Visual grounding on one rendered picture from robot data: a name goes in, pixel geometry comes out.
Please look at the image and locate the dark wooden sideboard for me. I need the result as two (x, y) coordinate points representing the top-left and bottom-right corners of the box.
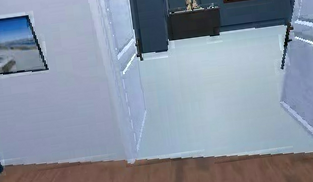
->
(165, 4), (224, 43)

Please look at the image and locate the framed beach picture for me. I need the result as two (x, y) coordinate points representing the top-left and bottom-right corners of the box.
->
(0, 11), (50, 77)

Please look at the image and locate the black door handle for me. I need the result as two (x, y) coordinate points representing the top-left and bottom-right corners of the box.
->
(274, 21), (300, 71)
(129, 0), (145, 62)

